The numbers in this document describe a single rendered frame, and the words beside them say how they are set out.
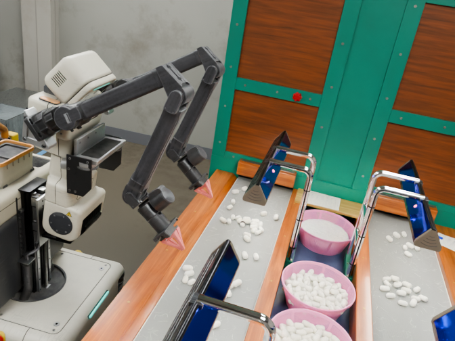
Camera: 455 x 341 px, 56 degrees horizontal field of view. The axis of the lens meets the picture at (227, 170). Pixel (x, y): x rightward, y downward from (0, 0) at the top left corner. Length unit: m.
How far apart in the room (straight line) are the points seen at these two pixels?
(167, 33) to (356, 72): 2.41
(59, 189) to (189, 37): 2.59
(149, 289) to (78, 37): 3.40
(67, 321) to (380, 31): 1.84
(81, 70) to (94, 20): 2.85
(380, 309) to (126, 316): 0.87
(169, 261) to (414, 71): 1.32
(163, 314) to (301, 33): 1.35
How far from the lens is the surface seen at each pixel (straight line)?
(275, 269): 1.64
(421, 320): 1.72
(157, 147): 1.35
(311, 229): 2.02
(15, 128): 4.06
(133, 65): 4.33
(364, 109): 2.12
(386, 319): 1.65
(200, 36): 4.06
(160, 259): 1.60
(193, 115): 1.74
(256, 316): 0.91
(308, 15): 2.07
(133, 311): 1.40
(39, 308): 2.15
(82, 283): 2.25
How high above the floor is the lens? 1.73
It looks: 25 degrees down
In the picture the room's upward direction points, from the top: 9 degrees clockwise
